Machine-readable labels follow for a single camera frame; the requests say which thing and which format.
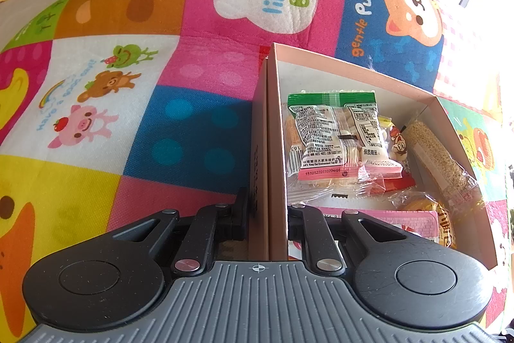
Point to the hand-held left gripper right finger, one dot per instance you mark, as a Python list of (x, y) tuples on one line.
[(299, 216)]

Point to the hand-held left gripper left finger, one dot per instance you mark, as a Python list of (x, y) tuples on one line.
[(241, 210)]

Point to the pink cardboard box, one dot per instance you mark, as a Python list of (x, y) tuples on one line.
[(277, 166)]

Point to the biscuit stick tray pack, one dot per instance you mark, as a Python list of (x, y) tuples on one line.
[(385, 220)]

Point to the clear printed snack packet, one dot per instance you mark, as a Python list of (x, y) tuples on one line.
[(321, 130)]

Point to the round cake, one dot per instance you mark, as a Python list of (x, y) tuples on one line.
[(415, 202)]

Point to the red packet of white balls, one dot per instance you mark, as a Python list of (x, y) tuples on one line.
[(395, 144)]

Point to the yellow red bread packet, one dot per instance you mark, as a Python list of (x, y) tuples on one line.
[(446, 224)]

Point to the sesame bar packet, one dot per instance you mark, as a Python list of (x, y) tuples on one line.
[(437, 158)]

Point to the colourful cartoon play mat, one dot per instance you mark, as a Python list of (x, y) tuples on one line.
[(120, 126)]

